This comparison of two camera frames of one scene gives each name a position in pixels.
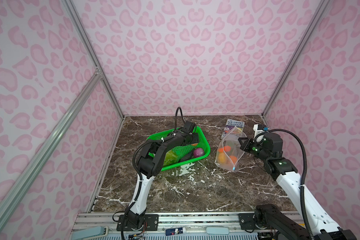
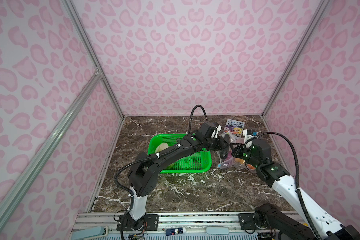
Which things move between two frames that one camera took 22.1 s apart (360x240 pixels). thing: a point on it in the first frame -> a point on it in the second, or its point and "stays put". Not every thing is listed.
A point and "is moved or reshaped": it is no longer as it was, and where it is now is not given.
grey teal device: x=89 y=233 stays put
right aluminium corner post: x=321 y=10 stays put
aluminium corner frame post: x=71 y=9 stays put
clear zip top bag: x=230 y=152 is moved or reshaped
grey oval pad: x=217 y=230 stays put
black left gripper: x=195 y=138 -> x=219 y=142
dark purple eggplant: x=188 y=156 -> x=225 y=147
